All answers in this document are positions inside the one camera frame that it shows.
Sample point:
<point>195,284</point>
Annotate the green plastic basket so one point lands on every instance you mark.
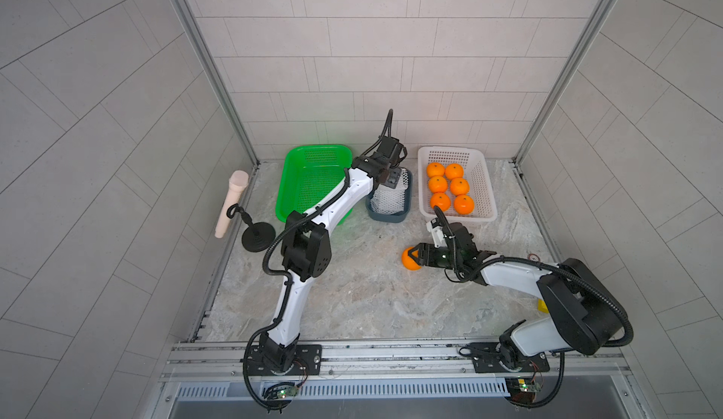
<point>310,173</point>

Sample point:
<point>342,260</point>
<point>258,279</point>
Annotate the beige microphone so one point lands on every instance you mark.
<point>238,183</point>

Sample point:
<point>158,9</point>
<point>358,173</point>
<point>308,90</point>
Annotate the right green circuit board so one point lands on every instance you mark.
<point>522,390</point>

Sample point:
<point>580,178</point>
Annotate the green circuit board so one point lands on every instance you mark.
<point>281,391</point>
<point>522,390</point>

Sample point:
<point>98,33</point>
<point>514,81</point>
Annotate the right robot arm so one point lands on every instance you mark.
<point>582,315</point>

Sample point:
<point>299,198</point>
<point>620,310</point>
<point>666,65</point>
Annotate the aluminium rail frame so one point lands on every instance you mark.
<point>382,369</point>

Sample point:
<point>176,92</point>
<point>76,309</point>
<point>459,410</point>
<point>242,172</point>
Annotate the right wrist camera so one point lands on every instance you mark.
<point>437,232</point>

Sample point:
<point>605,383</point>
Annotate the white plastic basket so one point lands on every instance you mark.
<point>475,171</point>

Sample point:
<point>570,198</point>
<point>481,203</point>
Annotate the dark blue plastic tub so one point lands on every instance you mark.
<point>393,218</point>

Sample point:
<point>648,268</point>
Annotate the left green circuit board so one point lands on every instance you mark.
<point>281,391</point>

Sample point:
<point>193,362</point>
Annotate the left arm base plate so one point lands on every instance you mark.
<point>305,359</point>

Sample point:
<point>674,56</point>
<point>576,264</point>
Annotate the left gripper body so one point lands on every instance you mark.
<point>390,177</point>

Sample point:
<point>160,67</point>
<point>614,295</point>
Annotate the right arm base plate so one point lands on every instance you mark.
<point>487,358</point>

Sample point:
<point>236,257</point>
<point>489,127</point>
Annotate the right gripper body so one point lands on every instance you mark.
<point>441,258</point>

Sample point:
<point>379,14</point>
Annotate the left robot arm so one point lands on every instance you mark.
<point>302,252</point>

